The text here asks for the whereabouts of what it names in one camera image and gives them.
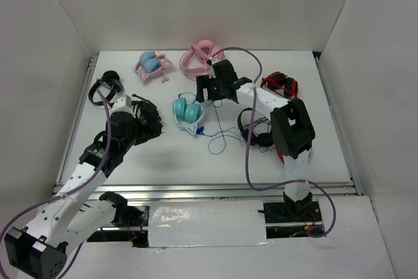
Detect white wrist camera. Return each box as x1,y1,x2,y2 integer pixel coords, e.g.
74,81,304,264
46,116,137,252
206,57,221,79
110,95,134,116

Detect red white headphones under arm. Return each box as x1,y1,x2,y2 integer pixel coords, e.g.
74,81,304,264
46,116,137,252
275,148,285,164

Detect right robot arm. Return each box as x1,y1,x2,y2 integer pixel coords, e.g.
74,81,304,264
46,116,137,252
196,58,315,222

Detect pink blue cat headphones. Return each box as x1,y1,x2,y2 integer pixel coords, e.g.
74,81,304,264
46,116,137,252
133,50,173,82

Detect pink earbuds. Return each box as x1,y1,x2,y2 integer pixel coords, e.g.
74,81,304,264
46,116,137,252
161,74,169,83

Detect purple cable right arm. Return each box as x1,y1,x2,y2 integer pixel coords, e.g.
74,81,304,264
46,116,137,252
214,46,337,238

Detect black headphones far left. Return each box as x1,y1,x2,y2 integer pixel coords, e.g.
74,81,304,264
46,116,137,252
88,71,124,107

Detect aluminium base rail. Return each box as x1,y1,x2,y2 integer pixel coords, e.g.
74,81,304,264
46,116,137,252
54,179,363,197

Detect black headset with mic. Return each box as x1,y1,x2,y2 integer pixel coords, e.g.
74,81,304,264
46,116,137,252
131,93,163,145

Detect white foam cover panel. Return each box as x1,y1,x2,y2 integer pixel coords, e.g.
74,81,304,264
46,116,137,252
148,200,267,248

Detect teal cat ear headphones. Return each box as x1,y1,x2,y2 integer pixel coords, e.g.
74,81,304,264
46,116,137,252
172,92,210,135

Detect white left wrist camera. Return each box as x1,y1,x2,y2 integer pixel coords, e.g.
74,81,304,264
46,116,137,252
110,95,134,116

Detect red black headphones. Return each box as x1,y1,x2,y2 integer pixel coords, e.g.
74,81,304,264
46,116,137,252
261,71,298,100

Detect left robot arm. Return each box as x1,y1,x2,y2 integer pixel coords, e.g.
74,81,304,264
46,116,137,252
5,111,142,278

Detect black on-ear wired headphones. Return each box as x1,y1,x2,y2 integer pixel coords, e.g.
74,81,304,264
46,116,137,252
236,108,274,148

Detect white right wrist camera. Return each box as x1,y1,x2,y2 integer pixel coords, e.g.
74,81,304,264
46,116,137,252
206,57,221,79

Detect pink over-ear headphones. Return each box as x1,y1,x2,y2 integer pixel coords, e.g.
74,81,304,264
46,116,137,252
179,40,225,80

